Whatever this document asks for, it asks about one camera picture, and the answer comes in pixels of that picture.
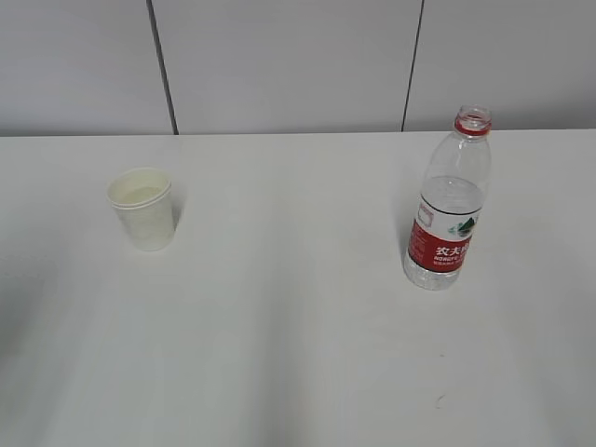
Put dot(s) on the white paper cup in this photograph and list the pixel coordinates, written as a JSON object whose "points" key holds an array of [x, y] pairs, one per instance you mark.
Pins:
{"points": [[142, 202]]}

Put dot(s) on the Nongfu Spring water bottle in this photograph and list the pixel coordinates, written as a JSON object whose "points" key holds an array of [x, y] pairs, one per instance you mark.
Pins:
{"points": [[452, 195]]}

